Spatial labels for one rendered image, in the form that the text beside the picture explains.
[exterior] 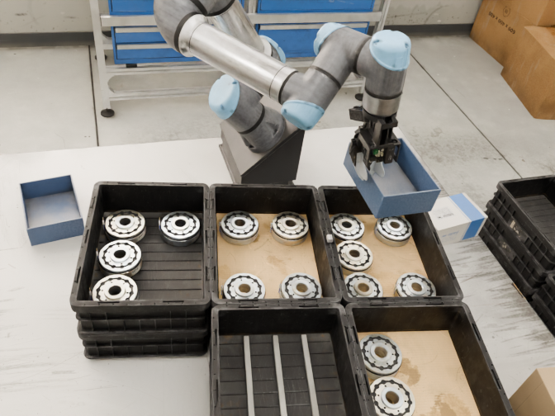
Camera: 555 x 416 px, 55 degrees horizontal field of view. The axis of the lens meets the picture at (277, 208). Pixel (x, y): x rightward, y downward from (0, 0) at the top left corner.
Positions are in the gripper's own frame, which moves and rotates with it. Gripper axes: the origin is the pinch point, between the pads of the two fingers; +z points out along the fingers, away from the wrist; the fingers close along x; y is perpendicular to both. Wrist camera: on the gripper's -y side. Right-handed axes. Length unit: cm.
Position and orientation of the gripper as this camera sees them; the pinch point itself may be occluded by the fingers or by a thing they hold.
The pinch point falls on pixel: (364, 172)
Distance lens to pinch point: 126.3
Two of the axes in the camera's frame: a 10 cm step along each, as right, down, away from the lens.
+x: 9.7, -1.8, 1.8
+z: -0.1, 6.9, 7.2
